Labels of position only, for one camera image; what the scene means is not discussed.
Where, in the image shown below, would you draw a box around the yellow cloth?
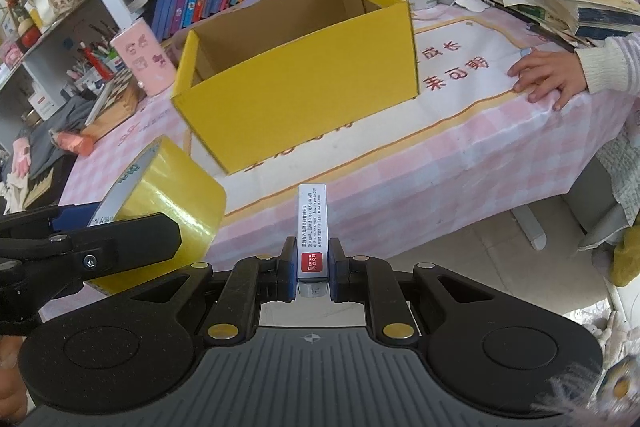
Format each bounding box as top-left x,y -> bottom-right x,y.
612,227 -> 640,288

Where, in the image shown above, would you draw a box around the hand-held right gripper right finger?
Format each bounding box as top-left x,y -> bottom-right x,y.
329,238 -> 501,342

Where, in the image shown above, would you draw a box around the white table leg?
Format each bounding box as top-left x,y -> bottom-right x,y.
510,202 -> 548,250

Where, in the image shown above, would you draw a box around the pink sticker pen holder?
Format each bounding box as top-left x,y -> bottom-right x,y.
110,19 -> 176,96

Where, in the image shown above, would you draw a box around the white red-label carton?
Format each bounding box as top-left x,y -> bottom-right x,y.
27,92 -> 61,120

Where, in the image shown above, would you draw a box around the small white red-label box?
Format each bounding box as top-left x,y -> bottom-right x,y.
296,183 -> 331,298

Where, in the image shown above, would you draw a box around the pens in holders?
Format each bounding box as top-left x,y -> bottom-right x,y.
70,22 -> 121,82

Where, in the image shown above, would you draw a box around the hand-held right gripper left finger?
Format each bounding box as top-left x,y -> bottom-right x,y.
125,236 -> 298,342

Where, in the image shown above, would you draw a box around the wooden chessboard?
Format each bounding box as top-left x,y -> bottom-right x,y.
80,74 -> 146,142

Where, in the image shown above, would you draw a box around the red round jar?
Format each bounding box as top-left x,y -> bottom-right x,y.
17,19 -> 41,48

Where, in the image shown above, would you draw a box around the white desk mat yellow border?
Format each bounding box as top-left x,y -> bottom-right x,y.
220,19 -> 551,228

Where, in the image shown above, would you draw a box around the orange tube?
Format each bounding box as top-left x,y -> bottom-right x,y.
50,130 -> 93,158

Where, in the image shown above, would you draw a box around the yellow cardboard box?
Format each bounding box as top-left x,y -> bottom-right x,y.
171,0 -> 420,175

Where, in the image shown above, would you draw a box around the grey cloth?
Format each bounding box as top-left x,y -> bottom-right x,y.
15,97 -> 101,180

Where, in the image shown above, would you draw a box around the person's left hand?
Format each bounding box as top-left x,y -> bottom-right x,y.
0,336 -> 26,423

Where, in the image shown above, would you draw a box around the yellow tape roll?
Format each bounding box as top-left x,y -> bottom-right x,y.
82,136 -> 227,295

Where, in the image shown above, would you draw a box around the another person's forearm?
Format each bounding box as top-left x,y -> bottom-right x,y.
575,34 -> 640,95

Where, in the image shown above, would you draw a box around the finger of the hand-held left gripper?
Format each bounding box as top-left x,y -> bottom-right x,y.
0,213 -> 182,281
0,203 -> 103,238

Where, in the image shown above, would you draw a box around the pink plush glove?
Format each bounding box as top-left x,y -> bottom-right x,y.
12,139 -> 32,178

